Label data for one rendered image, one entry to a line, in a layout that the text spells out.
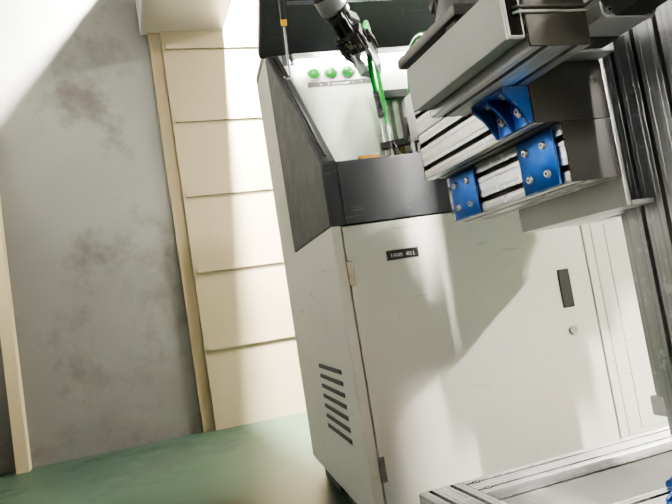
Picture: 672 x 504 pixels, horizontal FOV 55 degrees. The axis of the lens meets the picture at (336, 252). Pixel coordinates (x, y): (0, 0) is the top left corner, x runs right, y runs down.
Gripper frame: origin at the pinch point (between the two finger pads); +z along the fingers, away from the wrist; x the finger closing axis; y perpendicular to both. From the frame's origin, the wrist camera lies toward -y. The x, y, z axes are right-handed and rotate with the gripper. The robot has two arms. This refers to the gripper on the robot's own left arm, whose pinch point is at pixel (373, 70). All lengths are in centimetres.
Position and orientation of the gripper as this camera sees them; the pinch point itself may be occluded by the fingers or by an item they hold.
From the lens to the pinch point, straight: 183.8
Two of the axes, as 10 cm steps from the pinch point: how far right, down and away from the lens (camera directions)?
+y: -0.4, 6.3, -7.8
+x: 8.5, -3.9, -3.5
